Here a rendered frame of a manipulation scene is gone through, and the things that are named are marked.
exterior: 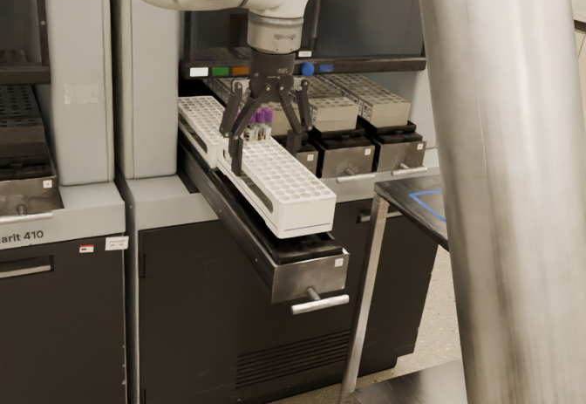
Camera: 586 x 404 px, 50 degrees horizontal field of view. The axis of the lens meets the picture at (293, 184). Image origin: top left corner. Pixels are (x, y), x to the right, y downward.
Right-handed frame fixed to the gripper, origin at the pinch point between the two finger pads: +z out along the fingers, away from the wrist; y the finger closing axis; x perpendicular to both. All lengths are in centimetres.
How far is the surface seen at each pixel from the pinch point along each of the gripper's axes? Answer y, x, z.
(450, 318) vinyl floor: 97, 39, 89
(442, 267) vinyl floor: 116, 67, 89
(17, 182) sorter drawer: -40.5, 18.5, 8.5
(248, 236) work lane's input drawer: -6.9, -11.0, 8.8
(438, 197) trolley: 32.9, -10.7, 6.9
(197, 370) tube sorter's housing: -5, 19, 64
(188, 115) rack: -4.6, 30.5, 2.2
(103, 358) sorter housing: -27, 19, 54
